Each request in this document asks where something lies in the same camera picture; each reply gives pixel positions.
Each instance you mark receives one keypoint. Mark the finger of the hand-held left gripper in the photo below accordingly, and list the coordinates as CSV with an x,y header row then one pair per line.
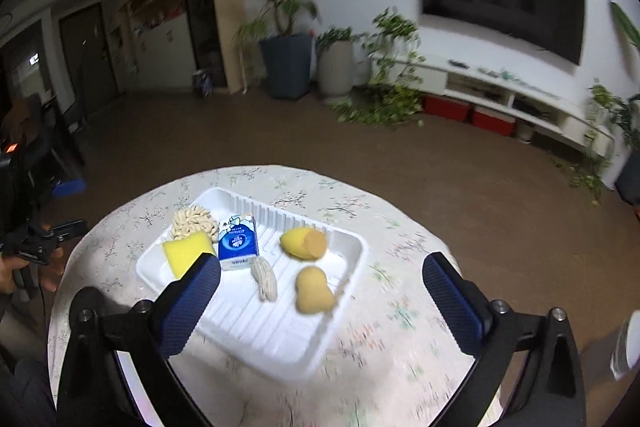
x,y
55,234
69,188

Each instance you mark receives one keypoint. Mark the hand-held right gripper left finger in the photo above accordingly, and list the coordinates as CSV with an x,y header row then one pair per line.
x,y
192,302

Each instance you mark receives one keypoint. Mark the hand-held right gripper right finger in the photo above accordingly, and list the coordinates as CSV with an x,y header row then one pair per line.
x,y
450,302

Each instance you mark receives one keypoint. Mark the yellow block sponge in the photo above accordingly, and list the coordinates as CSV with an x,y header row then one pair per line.
x,y
185,252

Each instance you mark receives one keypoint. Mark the white plastic tray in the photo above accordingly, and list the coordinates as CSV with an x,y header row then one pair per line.
x,y
250,337

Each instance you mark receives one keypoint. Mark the blue tissue pack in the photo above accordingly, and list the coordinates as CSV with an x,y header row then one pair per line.
x,y
237,244

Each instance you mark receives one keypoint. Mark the beige knitted scrubber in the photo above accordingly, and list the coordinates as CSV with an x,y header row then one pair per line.
x,y
265,282

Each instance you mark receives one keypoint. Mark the cream chenille loop scrubber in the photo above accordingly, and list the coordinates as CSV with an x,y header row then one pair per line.
x,y
192,219

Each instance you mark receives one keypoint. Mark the yellow gourd makeup sponge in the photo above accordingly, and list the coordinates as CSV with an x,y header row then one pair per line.
x,y
314,292

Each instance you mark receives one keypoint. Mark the yellow teardrop makeup sponge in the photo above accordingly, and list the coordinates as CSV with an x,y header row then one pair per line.
x,y
300,243

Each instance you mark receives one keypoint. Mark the person's left hand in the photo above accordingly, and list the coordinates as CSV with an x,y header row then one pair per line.
x,y
52,272

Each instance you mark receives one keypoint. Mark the dark chair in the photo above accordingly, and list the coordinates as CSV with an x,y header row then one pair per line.
x,y
60,142

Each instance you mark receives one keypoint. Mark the floral tablecloth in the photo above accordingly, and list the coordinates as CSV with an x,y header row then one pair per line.
x,y
400,357

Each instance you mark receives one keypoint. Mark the dark door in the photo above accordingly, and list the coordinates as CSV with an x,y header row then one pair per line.
x,y
90,57

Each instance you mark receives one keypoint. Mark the person's leg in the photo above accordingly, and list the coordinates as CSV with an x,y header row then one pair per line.
x,y
25,392

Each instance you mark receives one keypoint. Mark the blue bag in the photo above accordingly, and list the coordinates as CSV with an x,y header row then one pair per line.
x,y
202,83

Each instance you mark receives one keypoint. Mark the red storage box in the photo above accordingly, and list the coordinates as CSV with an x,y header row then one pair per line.
x,y
492,121
447,108

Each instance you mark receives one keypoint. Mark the dark round planter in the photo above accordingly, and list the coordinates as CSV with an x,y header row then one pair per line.
x,y
629,184

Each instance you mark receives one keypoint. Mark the white television cabinet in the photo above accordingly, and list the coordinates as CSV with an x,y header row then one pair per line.
x,y
500,82

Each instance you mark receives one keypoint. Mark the small-leaf vine plant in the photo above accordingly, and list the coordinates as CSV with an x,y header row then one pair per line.
x,y
600,127

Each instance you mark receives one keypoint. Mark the trailing vine plant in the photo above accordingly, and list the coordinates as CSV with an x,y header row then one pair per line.
x,y
395,72

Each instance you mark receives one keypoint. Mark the thin-leaf plant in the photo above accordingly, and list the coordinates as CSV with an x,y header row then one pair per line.
x,y
250,34

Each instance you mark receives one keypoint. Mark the dark blue square planter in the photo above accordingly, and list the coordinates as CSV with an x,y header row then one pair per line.
x,y
286,67

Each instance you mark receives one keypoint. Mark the white ribbed planter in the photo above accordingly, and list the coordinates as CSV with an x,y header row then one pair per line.
x,y
335,69

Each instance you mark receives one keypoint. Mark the large-leaf plant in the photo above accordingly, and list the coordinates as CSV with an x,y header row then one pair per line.
x,y
627,24

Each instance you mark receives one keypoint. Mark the white wall cabinet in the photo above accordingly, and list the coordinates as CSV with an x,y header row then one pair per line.
x,y
150,7

